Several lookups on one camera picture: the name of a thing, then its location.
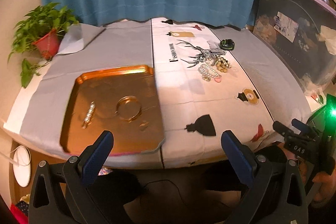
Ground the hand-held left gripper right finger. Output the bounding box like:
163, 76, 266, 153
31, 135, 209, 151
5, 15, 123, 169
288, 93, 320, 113
220, 130, 309, 224

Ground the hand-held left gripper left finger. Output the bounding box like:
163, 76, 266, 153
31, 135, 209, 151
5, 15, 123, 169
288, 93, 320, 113
28, 130, 116, 224

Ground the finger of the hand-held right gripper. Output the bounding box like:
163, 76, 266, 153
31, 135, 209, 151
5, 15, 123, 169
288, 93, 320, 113
291, 118, 319, 141
272, 121, 295, 141

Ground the gold metal tray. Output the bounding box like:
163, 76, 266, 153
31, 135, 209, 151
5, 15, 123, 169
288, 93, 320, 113
59, 64, 166, 156

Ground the clear crystal bracelet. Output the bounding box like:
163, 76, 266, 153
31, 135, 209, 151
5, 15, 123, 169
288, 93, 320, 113
198, 63, 221, 82

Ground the person's right hand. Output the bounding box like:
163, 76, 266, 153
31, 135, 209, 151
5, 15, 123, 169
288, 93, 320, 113
299, 158, 336, 209

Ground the red green packet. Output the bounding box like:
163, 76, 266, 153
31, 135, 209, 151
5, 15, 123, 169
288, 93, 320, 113
312, 93, 326, 104

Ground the gold bangle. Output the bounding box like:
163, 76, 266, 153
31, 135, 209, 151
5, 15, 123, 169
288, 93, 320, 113
115, 95, 143, 123

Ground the clear storage box purple lid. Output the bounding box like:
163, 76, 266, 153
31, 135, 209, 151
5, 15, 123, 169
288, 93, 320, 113
252, 0, 336, 95

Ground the printed white grey tablecloth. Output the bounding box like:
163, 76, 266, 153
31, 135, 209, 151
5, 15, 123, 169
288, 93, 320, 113
3, 18, 312, 169

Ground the white round disc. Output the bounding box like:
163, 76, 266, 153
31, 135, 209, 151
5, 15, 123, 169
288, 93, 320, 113
13, 146, 32, 188

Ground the red patterned cloth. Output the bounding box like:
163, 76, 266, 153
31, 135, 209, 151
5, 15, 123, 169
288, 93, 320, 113
10, 194, 30, 224

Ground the black green wristband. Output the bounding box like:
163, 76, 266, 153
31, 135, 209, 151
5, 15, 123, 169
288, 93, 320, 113
220, 39, 235, 51

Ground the green potted plant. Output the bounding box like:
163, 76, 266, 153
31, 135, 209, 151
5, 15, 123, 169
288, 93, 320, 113
7, 2, 80, 89

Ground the pearl bracelet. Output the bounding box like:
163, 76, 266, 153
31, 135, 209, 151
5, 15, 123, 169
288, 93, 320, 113
80, 101, 96, 130

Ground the wooden bead bracelet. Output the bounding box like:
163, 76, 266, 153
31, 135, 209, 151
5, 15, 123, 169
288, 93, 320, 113
215, 55, 232, 73

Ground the white cable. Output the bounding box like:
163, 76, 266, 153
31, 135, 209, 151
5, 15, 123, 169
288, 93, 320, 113
0, 151, 20, 167

